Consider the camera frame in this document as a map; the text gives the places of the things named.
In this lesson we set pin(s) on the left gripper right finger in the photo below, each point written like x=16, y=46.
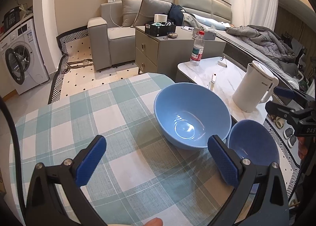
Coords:
x=270, y=204

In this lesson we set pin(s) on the dark grey cushion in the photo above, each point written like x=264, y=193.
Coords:
x=147, y=10

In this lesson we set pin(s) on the grey sofa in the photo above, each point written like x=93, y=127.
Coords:
x=110, y=43

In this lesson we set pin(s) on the white washing machine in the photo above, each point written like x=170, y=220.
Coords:
x=22, y=58

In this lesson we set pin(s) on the checkered tablecloth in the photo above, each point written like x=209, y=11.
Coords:
x=141, y=175

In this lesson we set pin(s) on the bed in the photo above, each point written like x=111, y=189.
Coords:
x=214, y=16

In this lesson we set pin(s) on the black organizer box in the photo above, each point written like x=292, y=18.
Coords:
x=159, y=30

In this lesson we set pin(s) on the blue bowl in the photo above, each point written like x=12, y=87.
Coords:
x=250, y=139
x=189, y=114

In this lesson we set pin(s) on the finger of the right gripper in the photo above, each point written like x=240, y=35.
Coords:
x=301, y=98
x=288, y=114

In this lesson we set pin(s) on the patterned floor mat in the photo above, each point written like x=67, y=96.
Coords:
x=76, y=71

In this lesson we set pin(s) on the black pressure cooker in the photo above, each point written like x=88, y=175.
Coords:
x=11, y=18

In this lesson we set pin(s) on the right hand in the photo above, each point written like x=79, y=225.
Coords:
x=302, y=149

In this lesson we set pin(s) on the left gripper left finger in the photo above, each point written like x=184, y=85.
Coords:
x=44, y=206

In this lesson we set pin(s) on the white electric kettle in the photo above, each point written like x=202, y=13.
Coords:
x=255, y=88

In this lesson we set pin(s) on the left hand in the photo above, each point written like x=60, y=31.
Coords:
x=154, y=222

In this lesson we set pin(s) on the grey duvet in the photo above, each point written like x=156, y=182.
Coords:
x=270, y=44

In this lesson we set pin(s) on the grey nightstand cabinet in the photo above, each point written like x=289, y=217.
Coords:
x=162, y=54

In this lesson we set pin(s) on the white marble side table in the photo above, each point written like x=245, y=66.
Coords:
x=226, y=82

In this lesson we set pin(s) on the plastic water bottle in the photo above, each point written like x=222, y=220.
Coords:
x=198, y=48

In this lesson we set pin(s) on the light grey cushion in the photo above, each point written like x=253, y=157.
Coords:
x=130, y=10

